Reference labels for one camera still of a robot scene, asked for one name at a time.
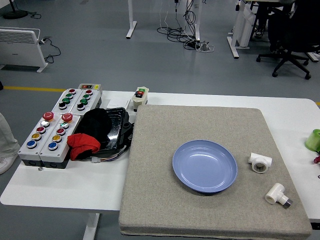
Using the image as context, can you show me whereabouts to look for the white panel heater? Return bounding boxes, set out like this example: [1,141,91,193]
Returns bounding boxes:
[0,26,49,74]

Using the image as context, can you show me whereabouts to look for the black cloth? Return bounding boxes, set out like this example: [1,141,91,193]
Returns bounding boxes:
[76,107,113,146]

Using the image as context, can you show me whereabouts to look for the black device under tray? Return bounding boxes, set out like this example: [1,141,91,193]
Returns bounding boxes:
[119,111,136,151]

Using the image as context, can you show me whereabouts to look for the white table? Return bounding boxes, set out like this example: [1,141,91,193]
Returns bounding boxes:
[0,90,320,240]

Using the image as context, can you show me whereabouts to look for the white desk with panel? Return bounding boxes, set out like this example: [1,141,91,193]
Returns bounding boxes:
[226,0,260,60]

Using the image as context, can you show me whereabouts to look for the seated person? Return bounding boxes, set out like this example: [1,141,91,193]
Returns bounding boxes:
[254,0,276,40]

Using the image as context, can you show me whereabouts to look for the green translucent roll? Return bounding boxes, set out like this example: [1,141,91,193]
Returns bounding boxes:
[304,129,320,152]

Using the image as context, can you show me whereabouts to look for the coloured wire bundle with connector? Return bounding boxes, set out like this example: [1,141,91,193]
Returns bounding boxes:
[81,146,130,165]

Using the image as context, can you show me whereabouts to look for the black office chair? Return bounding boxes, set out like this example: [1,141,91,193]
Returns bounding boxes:
[256,9,320,80]

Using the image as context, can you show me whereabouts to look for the white elbow fitting metal thread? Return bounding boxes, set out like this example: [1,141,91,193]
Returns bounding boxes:
[264,182,295,210]

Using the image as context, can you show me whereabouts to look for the white tee pipe fitting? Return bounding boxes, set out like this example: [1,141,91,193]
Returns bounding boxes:
[247,151,273,175]

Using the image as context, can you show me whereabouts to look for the black plastic tray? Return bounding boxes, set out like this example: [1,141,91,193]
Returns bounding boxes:
[74,106,130,154]

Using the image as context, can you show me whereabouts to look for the tangle of floor cables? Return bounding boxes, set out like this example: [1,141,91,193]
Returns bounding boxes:
[156,0,216,53]

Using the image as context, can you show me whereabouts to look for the black heater power cable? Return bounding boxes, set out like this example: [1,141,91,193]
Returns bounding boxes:
[39,36,62,64]

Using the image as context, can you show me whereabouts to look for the grey box with mushroom button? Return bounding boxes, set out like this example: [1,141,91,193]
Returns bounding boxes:
[39,112,82,169]
[17,111,62,167]

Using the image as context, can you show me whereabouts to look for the white desk leg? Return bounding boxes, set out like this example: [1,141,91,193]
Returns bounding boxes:
[125,0,138,39]
[193,0,202,42]

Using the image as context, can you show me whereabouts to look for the blue round plate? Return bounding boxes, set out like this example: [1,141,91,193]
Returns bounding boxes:
[171,139,238,196]

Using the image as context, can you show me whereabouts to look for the white paper sheet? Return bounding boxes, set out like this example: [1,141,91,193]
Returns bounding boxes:
[105,97,132,110]

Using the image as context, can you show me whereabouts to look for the grey box red green buttons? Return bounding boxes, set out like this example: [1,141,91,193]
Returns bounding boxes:
[51,87,85,113]
[69,89,104,115]

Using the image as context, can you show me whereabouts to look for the small grey switch box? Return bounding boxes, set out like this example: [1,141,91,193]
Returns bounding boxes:
[77,83,102,91]

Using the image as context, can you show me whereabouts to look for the black round stand base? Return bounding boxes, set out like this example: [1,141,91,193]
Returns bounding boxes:
[2,0,29,19]

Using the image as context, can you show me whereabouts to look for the grey-brown fabric mat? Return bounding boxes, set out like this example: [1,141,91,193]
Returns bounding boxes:
[119,104,313,237]

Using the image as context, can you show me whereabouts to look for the red cloth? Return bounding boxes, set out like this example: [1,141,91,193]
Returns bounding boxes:
[66,133,102,161]

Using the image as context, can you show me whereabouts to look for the cream green red switch box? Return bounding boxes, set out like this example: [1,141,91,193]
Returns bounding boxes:
[131,86,151,112]

